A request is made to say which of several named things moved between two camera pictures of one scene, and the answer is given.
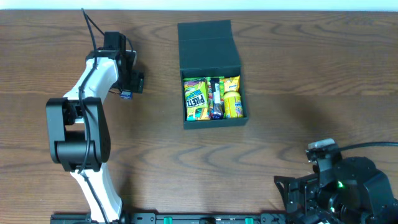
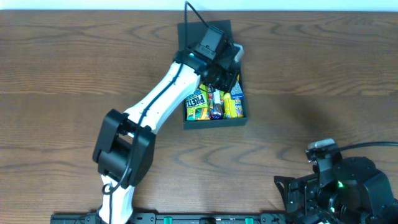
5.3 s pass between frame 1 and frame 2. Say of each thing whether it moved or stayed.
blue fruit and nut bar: stayed
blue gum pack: moved
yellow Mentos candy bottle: stayed
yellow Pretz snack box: stayed
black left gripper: moved
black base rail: stayed
